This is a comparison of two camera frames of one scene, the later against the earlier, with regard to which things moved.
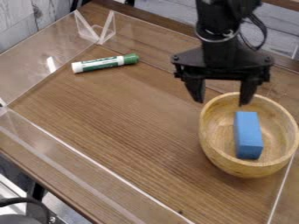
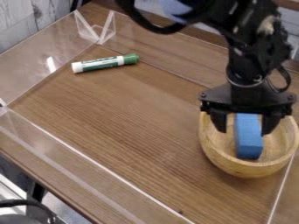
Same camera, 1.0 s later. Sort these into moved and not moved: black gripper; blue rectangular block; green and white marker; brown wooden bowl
Moved: black gripper
Not moved: brown wooden bowl; green and white marker; blue rectangular block
